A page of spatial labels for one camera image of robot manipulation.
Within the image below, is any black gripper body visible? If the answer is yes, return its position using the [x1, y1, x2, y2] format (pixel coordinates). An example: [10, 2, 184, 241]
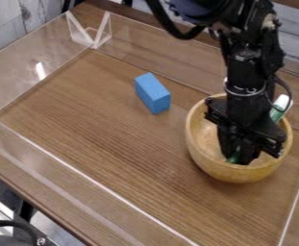
[204, 96, 285, 159]

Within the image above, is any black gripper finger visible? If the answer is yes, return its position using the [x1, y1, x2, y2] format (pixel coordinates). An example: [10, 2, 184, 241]
[216, 124, 240, 162]
[239, 139, 260, 165]

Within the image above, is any brown wooden bowl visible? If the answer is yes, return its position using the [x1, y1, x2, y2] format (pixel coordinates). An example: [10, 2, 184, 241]
[184, 100, 292, 184]

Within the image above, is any green and white marker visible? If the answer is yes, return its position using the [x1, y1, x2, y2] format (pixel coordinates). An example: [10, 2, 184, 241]
[225, 94, 292, 164]

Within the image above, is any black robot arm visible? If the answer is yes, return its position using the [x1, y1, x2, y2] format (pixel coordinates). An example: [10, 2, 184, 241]
[145, 0, 285, 165]

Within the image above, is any blue rectangular block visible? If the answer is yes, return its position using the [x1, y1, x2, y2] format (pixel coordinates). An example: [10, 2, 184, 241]
[135, 73, 171, 114]

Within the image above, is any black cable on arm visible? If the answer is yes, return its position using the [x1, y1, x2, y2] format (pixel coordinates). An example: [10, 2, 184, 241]
[264, 75, 294, 113]

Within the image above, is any clear acrylic corner bracket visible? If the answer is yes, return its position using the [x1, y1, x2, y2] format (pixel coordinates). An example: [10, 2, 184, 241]
[65, 12, 112, 49]

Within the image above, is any black metal frame piece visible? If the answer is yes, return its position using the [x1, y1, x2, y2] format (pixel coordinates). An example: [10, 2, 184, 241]
[12, 214, 58, 246]

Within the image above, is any black cable lower left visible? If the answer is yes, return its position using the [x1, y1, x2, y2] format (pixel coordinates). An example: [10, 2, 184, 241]
[0, 219, 30, 246]

